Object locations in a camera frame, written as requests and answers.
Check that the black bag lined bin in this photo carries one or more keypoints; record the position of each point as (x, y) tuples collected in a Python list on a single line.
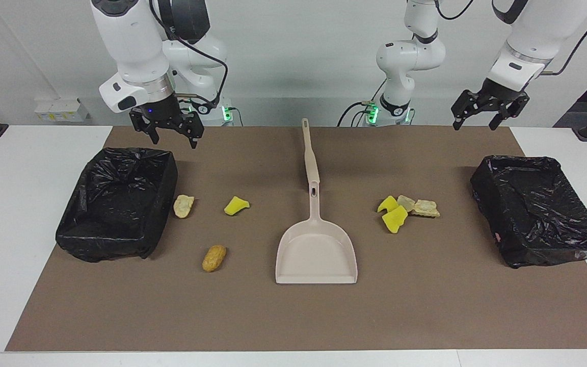
[(115, 204), (538, 209)]

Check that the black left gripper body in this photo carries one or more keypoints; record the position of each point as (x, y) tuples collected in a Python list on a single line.
[(500, 94)]

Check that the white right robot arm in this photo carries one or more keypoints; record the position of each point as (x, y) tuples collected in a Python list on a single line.
[(130, 46)]

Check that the brown peanut shaped bread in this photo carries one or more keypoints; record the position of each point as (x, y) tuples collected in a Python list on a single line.
[(214, 258)]

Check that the brown table mat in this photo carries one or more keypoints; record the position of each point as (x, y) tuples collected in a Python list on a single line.
[(426, 306)]

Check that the white wall socket box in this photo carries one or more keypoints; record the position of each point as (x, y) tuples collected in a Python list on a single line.
[(61, 109)]

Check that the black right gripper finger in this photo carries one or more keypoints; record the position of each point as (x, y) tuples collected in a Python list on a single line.
[(195, 130), (143, 124)]

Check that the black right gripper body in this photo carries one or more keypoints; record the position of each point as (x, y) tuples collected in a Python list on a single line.
[(161, 112)]

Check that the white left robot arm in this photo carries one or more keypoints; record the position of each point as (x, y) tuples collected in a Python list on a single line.
[(405, 56)]

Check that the beige brush black bristles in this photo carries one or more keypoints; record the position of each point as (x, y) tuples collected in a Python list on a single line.
[(310, 153)]

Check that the beige striped bread piece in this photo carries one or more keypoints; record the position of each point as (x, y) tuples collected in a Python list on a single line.
[(426, 208)]

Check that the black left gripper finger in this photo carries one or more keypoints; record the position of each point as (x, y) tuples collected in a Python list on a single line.
[(512, 108), (464, 104)]

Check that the beige plastic dustpan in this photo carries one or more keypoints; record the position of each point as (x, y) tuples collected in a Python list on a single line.
[(316, 255)]

